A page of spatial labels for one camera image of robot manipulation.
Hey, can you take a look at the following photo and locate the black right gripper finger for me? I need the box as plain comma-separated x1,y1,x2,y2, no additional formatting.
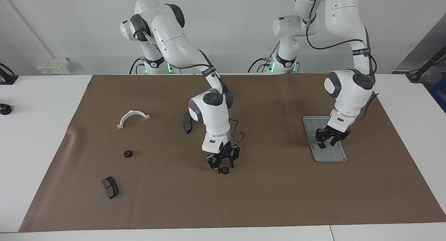
228,146,240,169
207,155,223,172

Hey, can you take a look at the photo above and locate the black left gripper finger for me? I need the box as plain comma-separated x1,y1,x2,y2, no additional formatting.
330,132,351,146
315,129,328,149

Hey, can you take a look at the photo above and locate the silver metal tray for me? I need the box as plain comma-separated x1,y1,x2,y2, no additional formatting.
302,116,347,163

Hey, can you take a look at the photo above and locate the brown paper table mat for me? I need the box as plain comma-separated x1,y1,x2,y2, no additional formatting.
18,74,446,233

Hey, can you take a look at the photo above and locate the short dark grey brake pad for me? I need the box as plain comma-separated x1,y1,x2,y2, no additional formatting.
102,176,120,199

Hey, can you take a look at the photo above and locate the black stand leg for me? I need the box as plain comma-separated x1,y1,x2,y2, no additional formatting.
406,46,446,83

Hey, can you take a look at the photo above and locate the blue crate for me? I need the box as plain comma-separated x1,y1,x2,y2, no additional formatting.
429,77,446,112

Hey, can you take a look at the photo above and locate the black table clamp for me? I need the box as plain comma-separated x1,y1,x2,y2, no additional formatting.
0,63,18,85

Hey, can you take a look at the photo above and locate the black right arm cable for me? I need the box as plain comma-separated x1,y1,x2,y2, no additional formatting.
143,28,245,143

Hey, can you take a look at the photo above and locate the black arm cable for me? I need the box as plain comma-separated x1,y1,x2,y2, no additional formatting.
143,28,245,143
306,0,379,120

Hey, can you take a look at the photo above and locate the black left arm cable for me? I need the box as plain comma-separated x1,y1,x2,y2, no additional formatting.
306,0,379,120

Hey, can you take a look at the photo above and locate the black left base cable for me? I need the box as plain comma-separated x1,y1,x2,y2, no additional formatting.
247,57,276,73

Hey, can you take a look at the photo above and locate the black base cable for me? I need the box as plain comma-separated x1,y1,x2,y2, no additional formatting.
247,57,276,73
129,57,145,75

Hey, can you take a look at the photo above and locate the white curved plastic bracket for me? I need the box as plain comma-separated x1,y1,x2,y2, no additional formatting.
117,110,151,129

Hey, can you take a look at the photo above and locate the black right base cable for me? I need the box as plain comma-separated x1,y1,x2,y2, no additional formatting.
129,57,145,75

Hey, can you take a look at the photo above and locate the white wall socket box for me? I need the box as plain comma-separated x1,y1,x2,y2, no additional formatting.
36,57,72,75

